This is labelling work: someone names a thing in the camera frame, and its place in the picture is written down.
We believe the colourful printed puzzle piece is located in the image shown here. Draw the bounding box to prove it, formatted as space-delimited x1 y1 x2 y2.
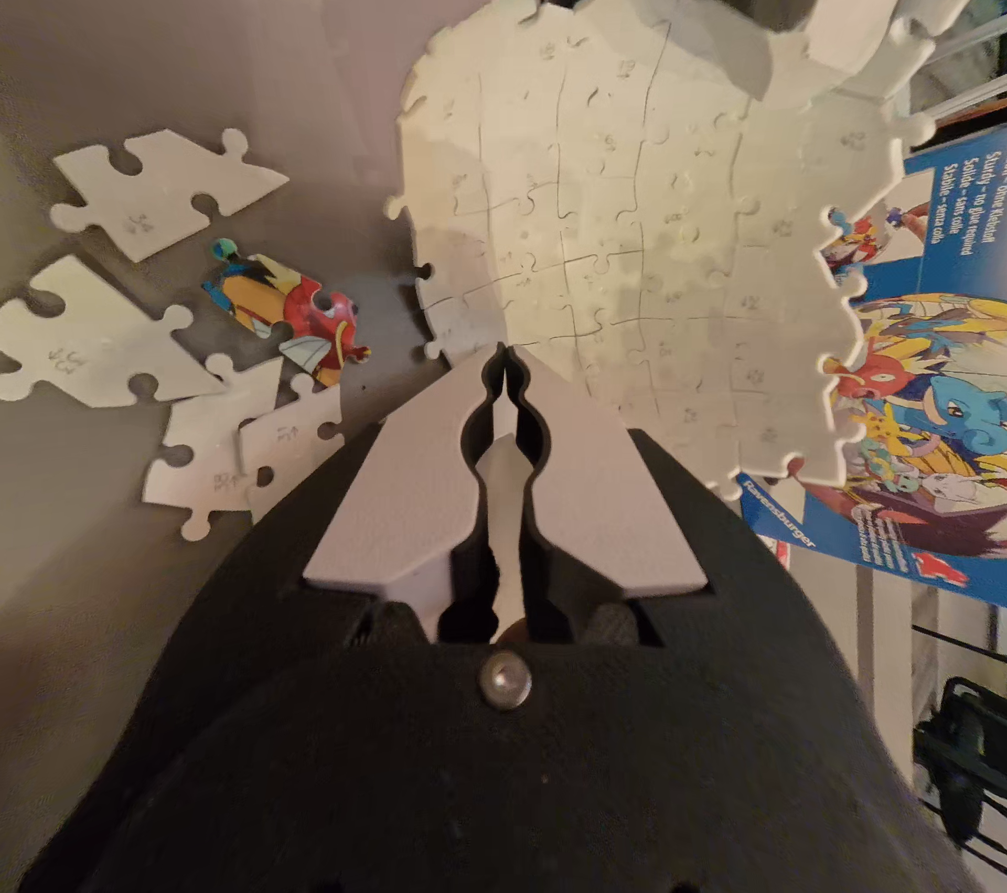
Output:
202 238 372 389

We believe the black metal equipment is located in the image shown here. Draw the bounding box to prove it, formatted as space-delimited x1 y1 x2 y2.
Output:
913 676 1007 870

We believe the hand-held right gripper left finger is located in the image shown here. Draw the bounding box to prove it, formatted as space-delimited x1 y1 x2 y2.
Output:
303 342 506 644

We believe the partly built puzzle ball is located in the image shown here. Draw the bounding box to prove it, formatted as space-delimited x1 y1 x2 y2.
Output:
384 0 937 493

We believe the white puzzle piece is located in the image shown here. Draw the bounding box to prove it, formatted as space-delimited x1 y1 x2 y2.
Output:
0 254 229 406
142 354 286 544
238 374 347 524
472 401 528 622
51 127 291 263

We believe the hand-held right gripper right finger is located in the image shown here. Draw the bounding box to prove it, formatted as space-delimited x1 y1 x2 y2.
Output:
507 345 709 644

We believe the blue puzzle box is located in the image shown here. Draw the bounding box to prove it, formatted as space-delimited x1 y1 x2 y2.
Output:
735 122 1007 607

